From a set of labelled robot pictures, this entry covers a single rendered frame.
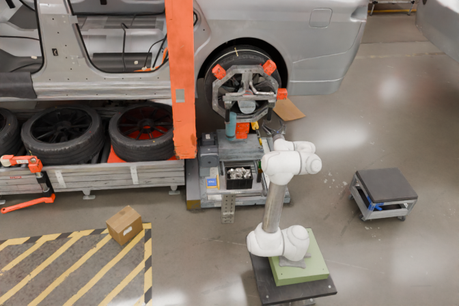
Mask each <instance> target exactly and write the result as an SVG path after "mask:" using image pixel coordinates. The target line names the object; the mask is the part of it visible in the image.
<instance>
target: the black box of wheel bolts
mask: <svg viewBox="0 0 459 306"><path fill-rule="evenodd" d="M225 183H226V190H235V189H252V184H253V174H252V170H251V166H230V167H225Z"/></svg>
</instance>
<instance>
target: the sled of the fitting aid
mask: <svg viewBox="0 0 459 306"><path fill-rule="evenodd" d="M212 133H213V135H214V138H215V144H216V145H217V146H218V143H217V132H212ZM256 133H257V134H256V135H257V138H258V142H259V145H260V151H246V152H219V161H243V160H259V159H262V157H263V156H264V155H265V152H264V148H263V145H262V139H261V137H260V133H259V131H258V130H257V131H256Z"/></svg>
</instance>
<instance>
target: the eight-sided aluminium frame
mask: <svg viewBox="0 0 459 306"><path fill-rule="evenodd" d="M250 72H252V73H260V74H261V75H262V76H263V77H264V78H265V79H266V80H268V81H270V82H271V83H272V85H273V87H274V88H275V91H276V95H277V90H278V86H279V85H278V83H277V81H276V80H275V79H274V78H273V77H272V76H271V75H270V76H269V75H268V74H266V73H265V72H264V69H263V67H262V66H261V65H235V66H232V67H230V68H229V69H228V70H227V71H226V76H225V77H223V78H222V79H221V80H219V79H217V80H216V81H214V82H213V83H212V108H213V109H214V110H215V111H216V112H217V113H218V114H220V115H221V116H222V117H224V118H225V109H224V108H222V107H221V106H220V105H218V88H219V87H220V86H221V85H222V84H224V82H226V81H227V80H228V79H229V78H231V77H232V76H233V75H234V74H236V73H250ZM267 113H268V105H267V104H266V105H264V106H263V107H262V108H261V109H260V110H258V111H257V112H256V113H254V114H253V115H237V116H236V122H237V123H241V122H256V121H258V120H259V119H260V118H261V117H263V116H264V115H266V114H267Z"/></svg>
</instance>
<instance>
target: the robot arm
mask: <svg viewBox="0 0 459 306"><path fill-rule="evenodd" d="M279 123H280V124H281V127H280V128H279V129H272V128H269V127H268V126H267V125H266V122H265V119H264V121H263V125H262V130H263V131H264V132H265V133H266V134H267V135H272V138H273V145H274V151H272V152H269V153H267V154H265V155H264V156H263V157H262V162H261V166H262V171H263V172H264V173H265V174H266V175H268V177H269V179H270V182H269V185H268V192H267V197H266V205H265V209H264V216H263V220H262V223H260V224H259V225H258V226H257V228H256V229H255V231H252V232H250V233H249V235H248V236H247V248H248V250H249V251H250V252H251V253H252V254H254V255H258V256H263V257H271V256H279V266H280V267H284V266H288V267H297V268H302V269H306V267H307V266H306V263H305V258H310V257H311V253H308V252H307V249H308V246H309V235H308V233H307V230H306V229H305V228H304V227H302V226H300V225H293V226H291V227H289V228H287V229H283V230H280V229H279V227H278V226H279V220H280V216H281V211H282V207H283V201H284V197H285V193H286V188H287V184H288V182H289V181H290V180H291V179H292V177H293V176H294V175H303V174H309V173H310V174H315V173H318V172H319V171H320V170H321V167H322V161H321V160H320V158H319V157H318V156H317V155H315V154H314V152H315V151H316V147H315V145H314V144H313V143H311V142H308V141H295V142H290V141H286V140H285V139H284V136H283V135H282V134H285V133H286V126H287V125H284V124H283V122H282V121H281V118H280V119H279ZM283 127H284V130H283V132H281V130H282V129H283Z"/></svg>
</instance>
